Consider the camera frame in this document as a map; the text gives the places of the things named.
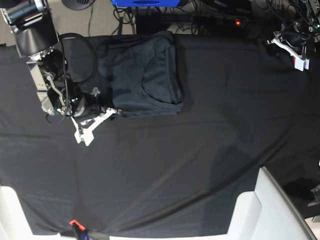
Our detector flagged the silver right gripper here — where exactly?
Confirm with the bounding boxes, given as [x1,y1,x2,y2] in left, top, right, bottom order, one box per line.
[67,87,123,147]

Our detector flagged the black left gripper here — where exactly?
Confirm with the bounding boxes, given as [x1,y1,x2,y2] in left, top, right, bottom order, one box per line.
[266,21,313,72]

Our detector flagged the dark grey T-shirt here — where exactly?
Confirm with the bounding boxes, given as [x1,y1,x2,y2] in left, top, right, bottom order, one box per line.
[95,31,184,118]

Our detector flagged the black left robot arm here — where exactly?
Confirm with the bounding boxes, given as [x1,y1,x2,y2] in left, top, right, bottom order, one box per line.
[265,0,320,72]

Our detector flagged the power strip on floor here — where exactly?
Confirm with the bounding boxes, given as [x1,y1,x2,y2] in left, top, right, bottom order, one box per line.
[192,15,248,27]

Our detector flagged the red blue front clamp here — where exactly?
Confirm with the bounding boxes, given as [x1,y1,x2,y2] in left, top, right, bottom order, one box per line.
[69,219,91,240]

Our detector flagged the round black stand base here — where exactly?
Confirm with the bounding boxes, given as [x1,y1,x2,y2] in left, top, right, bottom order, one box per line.
[61,0,95,11]

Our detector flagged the blue plastic bin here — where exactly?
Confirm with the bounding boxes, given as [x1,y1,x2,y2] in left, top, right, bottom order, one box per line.
[111,0,188,8]

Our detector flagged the black floor cable bundle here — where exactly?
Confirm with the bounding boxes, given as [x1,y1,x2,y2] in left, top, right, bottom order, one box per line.
[109,0,241,36]

